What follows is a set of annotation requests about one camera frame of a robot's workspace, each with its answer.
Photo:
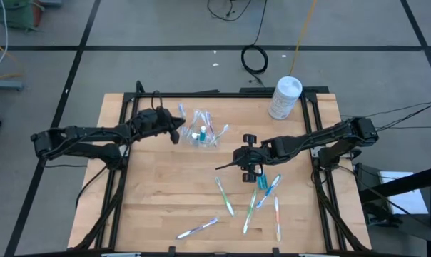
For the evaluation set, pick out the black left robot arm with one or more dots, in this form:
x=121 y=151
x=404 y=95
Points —
x=80 y=133

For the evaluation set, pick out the silver mounting bracket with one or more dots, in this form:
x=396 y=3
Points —
x=313 y=152

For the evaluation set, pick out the black aluminium table frame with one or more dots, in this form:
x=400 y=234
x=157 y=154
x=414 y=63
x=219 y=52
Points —
x=183 y=95

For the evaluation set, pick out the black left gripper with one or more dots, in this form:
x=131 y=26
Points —
x=151 y=121

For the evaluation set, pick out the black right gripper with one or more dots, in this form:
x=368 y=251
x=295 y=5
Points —
x=249 y=157

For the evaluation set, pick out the grey floor bar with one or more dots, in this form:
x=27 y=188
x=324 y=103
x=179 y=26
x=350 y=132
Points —
x=5 y=85

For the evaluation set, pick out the white aluminium extrusion piece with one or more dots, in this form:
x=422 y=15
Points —
x=121 y=255
x=319 y=255

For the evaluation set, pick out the clear acrylic organizer box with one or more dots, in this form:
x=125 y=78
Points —
x=188 y=142

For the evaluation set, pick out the green bag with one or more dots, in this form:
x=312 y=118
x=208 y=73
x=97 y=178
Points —
x=17 y=14

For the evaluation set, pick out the white wipes canister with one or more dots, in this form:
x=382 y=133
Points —
x=285 y=98

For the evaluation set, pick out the black table clamp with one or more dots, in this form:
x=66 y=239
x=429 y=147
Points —
x=275 y=251
x=171 y=250

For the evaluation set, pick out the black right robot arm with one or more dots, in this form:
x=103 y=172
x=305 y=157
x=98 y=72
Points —
x=308 y=137

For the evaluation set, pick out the black metal beam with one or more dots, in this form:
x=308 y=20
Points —
x=408 y=182

